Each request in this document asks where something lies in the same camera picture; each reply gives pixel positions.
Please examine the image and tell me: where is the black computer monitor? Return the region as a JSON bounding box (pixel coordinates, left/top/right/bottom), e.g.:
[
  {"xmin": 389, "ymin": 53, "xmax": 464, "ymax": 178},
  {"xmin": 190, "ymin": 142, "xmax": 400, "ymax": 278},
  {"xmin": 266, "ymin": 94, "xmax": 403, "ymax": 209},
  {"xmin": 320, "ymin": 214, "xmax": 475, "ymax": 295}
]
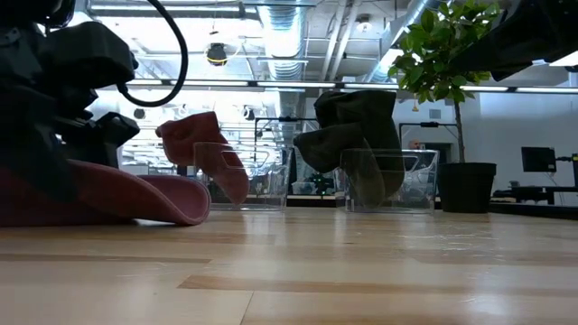
[{"xmin": 521, "ymin": 146, "xmax": 557, "ymax": 173}]

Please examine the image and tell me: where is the maroon baseball cap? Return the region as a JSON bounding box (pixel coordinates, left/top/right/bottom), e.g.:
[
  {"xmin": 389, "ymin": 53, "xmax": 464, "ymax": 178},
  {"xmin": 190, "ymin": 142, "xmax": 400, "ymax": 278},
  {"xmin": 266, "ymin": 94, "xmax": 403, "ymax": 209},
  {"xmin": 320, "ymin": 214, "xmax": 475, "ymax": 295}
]
[
  {"xmin": 0, "ymin": 157, "xmax": 212, "ymax": 228},
  {"xmin": 155, "ymin": 111, "xmax": 251, "ymax": 207}
]

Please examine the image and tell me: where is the black office desk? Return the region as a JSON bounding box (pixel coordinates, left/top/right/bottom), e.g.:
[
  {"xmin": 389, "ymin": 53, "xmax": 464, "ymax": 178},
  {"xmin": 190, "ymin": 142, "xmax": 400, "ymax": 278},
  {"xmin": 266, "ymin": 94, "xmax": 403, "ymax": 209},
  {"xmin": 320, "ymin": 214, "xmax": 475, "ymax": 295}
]
[{"xmin": 491, "ymin": 184, "xmax": 578, "ymax": 207}]

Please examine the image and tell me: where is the long ceiling light strip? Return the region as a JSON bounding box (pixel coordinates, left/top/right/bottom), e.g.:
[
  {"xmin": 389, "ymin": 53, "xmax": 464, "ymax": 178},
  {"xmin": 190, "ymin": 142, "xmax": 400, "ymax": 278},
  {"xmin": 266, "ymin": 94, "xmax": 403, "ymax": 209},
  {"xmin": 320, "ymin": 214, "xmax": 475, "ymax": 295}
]
[
  {"xmin": 469, "ymin": 84, "xmax": 578, "ymax": 95},
  {"xmin": 124, "ymin": 79, "xmax": 398, "ymax": 90}
]

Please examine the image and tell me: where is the dark grey baseball cap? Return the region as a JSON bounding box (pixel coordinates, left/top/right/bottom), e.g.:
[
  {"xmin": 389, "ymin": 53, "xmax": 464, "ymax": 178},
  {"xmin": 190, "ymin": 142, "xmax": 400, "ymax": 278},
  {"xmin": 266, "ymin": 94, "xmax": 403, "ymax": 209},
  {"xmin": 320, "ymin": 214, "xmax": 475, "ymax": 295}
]
[{"xmin": 293, "ymin": 122, "xmax": 388, "ymax": 209}]

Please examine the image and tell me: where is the black baseball cap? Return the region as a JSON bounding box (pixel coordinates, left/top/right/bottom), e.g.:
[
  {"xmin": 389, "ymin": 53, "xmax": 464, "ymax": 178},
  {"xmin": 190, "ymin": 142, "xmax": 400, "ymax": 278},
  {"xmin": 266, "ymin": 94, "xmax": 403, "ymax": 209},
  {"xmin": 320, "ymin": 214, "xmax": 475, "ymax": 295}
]
[{"xmin": 313, "ymin": 89, "xmax": 406, "ymax": 200}]

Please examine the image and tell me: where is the clear plastic bin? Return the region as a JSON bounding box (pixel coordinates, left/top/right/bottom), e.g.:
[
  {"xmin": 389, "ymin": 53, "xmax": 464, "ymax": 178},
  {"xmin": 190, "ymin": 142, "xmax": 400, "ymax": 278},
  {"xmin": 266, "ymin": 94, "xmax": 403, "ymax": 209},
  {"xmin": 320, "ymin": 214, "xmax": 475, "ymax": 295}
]
[
  {"xmin": 193, "ymin": 142, "xmax": 290, "ymax": 212},
  {"xmin": 339, "ymin": 147, "xmax": 440, "ymax": 214}
]

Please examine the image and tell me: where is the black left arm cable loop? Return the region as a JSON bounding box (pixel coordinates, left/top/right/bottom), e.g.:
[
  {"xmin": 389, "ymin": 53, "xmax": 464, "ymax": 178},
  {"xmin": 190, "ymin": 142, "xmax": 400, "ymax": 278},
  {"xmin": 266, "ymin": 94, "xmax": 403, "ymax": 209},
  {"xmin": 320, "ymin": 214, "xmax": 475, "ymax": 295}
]
[{"xmin": 117, "ymin": 0, "xmax": 190, "ymax": 108}]

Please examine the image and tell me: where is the green potted plant black pot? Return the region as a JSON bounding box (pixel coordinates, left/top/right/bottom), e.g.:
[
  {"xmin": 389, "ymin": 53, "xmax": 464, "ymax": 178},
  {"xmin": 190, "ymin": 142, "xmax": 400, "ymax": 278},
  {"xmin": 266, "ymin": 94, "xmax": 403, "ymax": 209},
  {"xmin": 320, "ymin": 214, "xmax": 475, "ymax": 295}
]
[{"xmin": 387, "ymin": 0, "xmax": 502, "ymax": 214}]

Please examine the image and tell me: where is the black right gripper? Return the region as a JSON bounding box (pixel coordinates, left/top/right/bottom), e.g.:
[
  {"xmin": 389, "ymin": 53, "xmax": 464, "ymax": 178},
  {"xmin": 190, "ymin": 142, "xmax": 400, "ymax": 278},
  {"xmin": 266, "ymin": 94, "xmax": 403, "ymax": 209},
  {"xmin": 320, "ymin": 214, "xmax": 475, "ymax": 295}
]
[{"xmin": 451, "ymin": 0, "xmax": 578, "ymax": 82}]

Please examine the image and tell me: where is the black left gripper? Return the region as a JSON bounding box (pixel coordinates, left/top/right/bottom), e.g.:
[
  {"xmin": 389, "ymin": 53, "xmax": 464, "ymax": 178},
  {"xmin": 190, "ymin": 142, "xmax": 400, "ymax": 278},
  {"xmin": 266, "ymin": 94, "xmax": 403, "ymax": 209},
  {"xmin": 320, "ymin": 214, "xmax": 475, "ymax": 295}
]
[{"xmin": 0, "ymin": 21, "xmax": 141, "ymax": 204}]

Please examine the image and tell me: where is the black ceiling spotlight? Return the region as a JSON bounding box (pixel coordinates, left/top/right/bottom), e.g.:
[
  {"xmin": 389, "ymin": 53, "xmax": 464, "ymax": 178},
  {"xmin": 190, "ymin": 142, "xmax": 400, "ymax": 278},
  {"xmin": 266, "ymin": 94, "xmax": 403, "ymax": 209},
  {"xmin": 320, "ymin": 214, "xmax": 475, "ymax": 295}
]
[{"xmin": 207, "ymin": 42, "xmax": 228, "ymax": 67}]

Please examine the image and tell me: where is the silver ventilation duct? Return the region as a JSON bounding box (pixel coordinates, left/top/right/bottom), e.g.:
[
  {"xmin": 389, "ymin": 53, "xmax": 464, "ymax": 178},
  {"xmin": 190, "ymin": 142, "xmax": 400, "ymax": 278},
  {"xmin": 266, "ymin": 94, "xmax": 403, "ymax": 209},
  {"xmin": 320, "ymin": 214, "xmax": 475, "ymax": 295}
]
[{"xmin": 256, "ymin": 0, "xmax": 312, "ymax": 82}]

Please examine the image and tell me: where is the black aluminium table frame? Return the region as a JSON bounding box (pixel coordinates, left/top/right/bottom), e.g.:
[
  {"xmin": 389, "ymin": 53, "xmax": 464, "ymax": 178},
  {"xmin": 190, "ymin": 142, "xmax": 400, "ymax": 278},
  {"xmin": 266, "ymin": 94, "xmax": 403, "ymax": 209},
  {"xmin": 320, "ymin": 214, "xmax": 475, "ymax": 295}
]
[{"xmin": 286, "ymin": 193, "xmax": 578, "ymax": 221}]

